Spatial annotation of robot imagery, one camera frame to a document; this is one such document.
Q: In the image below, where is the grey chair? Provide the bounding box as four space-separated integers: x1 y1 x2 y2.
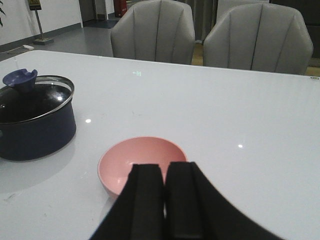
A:
110 0 195 65
203 3 313 75

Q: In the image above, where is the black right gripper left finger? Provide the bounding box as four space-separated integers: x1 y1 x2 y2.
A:
90 164 164 240

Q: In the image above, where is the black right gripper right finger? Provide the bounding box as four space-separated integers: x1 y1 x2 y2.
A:
165 162 279 240

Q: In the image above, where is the red bin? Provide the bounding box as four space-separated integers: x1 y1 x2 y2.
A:
113 0 127 18

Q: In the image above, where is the dark blue pot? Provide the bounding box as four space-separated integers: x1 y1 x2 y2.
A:
0 100 76 161

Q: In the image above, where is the sign stand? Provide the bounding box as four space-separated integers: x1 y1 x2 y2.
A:
28 0 54 46

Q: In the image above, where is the grey chair left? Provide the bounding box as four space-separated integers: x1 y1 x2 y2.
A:
110 0 195 65

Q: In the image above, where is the glass lid with blue knob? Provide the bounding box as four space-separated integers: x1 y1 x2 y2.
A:
0 68 75 125

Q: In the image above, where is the pink bowl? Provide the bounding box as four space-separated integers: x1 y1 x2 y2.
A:
97 136 188 200

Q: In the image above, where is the grey chair right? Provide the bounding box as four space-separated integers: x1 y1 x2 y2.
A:
203 3 313 75

